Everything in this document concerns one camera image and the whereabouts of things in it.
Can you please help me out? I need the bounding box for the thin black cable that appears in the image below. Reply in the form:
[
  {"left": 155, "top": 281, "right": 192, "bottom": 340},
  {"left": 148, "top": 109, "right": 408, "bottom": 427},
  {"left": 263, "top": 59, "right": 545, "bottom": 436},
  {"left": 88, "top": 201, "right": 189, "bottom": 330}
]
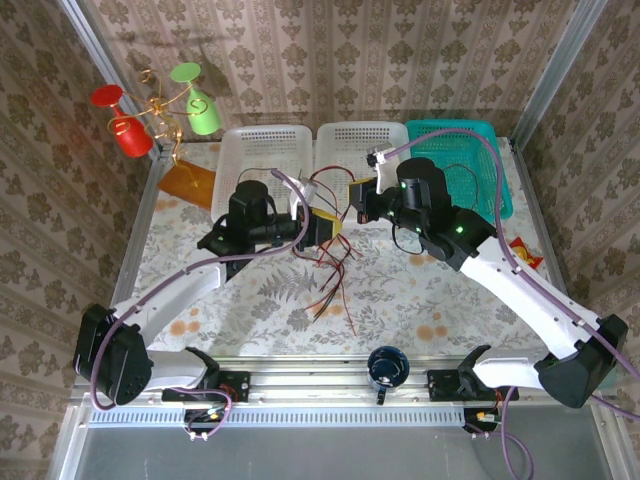
[{"left": 236, "top": 166, "right": 274, "bottom": 189}]

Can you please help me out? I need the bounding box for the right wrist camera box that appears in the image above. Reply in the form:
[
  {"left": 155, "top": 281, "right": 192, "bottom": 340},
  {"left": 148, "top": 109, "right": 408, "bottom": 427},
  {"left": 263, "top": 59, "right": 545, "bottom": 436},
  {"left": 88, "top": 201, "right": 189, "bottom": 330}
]
[{"left": 365, "top": 143, "right": 402, "bottom": 195}]

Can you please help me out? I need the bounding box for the thin dark cable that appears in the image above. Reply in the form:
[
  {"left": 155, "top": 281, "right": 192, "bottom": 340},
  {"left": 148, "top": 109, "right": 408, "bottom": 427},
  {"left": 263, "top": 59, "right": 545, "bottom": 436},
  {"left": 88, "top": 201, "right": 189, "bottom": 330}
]
[{"left": 442, "top": 163, "right": 483, "bottom": 214}]

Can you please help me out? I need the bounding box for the black connector block with wires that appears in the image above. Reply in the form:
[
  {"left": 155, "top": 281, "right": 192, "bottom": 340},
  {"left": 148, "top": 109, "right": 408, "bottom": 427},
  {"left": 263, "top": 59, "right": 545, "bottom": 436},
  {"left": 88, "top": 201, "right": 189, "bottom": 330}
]
[
  {"left": 463, "top": 407, "right": 507, "bottom": 437},
  {"left": 183, "top": 407, "right": 227, "bottom": 442}
]

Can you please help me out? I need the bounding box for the aluminium mounting rail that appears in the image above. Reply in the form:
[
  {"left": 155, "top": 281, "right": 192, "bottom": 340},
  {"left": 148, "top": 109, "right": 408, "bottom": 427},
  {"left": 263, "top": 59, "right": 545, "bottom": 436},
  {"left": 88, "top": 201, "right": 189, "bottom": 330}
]
[{"left": 69, "top": 355, "right": 619, "bottom": 407}]

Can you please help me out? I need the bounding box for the aluminium frame post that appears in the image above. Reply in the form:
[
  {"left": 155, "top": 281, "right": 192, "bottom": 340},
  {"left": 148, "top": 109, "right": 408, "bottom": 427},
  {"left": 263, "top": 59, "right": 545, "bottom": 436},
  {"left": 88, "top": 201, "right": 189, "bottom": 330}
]
[
  {"left": 510, "top": 0, "right": 610, "bottom": 151},
  {"left": 54, "top": 0, "right": 169, "bottom": 162}
]

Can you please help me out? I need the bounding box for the grey metal shelf panel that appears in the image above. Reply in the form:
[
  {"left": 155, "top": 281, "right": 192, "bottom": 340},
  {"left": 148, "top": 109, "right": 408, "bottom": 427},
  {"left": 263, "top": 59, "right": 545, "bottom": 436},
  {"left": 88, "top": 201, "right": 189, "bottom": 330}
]
[{"left": 47, "top": 404, "right": 640, "bottom": 480}]

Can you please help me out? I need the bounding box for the dark red cable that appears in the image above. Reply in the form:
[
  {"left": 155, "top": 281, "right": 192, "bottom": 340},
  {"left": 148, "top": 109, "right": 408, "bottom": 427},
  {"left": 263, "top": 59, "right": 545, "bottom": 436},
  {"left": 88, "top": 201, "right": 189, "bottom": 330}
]
[{"left": 312, "top": 166, "right": 365, "bottom": 337}]

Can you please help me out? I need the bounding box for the gold wire glass stand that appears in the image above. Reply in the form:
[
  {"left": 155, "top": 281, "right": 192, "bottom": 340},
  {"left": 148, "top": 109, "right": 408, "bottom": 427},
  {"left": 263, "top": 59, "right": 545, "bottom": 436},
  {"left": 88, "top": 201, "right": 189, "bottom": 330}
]
[{"left": 122, "top": 68, "right": 217, "bottom": 210}]

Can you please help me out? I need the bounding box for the red snack packet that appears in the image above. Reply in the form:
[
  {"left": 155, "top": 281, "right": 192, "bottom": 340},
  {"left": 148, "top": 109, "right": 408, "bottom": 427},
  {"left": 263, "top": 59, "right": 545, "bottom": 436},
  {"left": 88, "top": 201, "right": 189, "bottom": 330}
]
[{"left": 508, "top": 237, "right": 545, "bottom": 269}]

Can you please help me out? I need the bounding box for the red plastic wine glass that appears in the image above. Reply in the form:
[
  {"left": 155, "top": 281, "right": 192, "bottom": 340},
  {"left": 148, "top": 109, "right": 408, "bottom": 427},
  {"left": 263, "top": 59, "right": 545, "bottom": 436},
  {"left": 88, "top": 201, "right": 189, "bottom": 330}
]
[{"left": 89, "top": 84, "right": 155, "bottom": 159}]

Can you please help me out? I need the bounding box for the floral tablecloth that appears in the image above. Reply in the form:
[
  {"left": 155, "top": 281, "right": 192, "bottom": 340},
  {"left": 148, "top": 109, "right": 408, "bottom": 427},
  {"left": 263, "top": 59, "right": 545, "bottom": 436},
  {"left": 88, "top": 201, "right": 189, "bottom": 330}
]
[{"left": 132, "top": 142, "right": 559, "bottom": 359}]

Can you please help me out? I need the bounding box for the white slotted cable duct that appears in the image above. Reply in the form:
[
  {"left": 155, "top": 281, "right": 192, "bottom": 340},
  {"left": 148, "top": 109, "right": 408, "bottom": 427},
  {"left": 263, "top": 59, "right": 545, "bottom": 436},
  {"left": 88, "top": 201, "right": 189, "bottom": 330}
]
[{"left": 87, "top": 405, "right": 469, "bottom": 429}]

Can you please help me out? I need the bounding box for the teal perforated plastic basket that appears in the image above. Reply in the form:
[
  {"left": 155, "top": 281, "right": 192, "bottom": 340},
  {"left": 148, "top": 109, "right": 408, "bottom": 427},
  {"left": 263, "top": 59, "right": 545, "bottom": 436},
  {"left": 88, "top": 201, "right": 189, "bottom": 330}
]
[{"left": 403, "top": 119, "right": 515, "bottom": 226}]

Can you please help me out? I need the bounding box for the white perforated plastic basket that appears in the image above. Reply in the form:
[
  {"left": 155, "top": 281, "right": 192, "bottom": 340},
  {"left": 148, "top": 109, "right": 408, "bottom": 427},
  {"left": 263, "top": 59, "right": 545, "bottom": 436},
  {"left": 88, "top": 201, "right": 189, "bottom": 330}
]
[
  {"left": 312, "top": 121, "right": 417, "bottom": 230},
  {"left": 210, "top": 124, "right": 314, "bottom": 227}
]

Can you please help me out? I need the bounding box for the aluminium table side rail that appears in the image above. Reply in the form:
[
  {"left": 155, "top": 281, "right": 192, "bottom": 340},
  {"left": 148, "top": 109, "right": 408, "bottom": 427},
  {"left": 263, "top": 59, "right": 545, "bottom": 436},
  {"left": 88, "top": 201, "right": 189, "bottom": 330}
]
[
  {"left": 499, "top": 135, "right": 576, "bottom": 301},
  {"left": 92, "top": 158, "right": 169, "bottom": 369}
]

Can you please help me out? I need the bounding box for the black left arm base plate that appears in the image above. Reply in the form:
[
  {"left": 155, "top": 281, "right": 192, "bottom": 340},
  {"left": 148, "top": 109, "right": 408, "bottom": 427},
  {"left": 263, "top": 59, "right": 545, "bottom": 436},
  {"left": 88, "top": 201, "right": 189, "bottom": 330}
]
[{"left": 160, "top": 370, "right": 251, "bottom": 404}]

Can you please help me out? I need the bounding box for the dark blue mug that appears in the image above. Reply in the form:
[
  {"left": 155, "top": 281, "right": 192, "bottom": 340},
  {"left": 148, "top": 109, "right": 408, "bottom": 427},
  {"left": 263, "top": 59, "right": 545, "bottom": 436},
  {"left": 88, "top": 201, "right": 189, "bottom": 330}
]
[{"left": 367, "top": 347, "right": 411, "bottom": 406}]

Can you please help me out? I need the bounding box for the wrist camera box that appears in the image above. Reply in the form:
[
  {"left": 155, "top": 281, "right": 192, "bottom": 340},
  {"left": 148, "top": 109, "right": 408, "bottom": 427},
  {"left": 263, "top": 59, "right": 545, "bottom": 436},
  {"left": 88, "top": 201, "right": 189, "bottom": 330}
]
[
  {"left": 365, "top": 143, "right": 402, "bottom": 195},
  {"left": 287, "top": 176, "right": 319, "bottom": 211}
]

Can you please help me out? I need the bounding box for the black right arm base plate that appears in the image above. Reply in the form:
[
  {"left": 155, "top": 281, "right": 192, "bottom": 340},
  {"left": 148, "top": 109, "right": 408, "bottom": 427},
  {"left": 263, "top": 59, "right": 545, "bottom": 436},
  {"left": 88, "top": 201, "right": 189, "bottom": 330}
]
[{"left": 427, "top": 368, "right": 520, "bottom": 402}]

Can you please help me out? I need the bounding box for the green plastic wine glass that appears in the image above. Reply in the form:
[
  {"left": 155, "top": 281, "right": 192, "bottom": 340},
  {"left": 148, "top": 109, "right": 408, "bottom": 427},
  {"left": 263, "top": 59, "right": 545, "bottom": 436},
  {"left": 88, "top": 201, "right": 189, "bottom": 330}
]
[{"left": 169, "top": 62, "right": 222, "bottom": 136}]

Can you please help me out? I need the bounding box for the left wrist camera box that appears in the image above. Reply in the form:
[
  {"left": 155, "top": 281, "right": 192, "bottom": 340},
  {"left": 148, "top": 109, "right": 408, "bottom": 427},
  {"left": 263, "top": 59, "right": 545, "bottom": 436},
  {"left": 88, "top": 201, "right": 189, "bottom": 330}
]
[{"left": 287, "top": 176, "right": 319, "bottom": 211}]

